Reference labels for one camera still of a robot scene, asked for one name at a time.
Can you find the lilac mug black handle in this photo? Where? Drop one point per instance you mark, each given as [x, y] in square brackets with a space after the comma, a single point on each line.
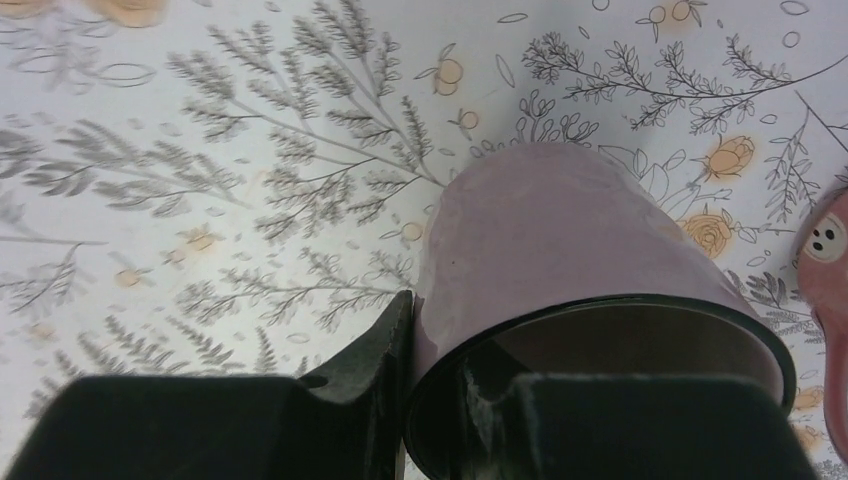
[549, 257]

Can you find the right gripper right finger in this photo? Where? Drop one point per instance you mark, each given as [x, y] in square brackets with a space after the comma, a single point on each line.
[520, 424]

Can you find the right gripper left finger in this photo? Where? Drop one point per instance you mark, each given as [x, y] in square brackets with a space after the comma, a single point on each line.
[341, 420]

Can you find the pink face mug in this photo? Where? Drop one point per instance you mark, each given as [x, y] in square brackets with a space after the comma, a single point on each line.
[822, 281]

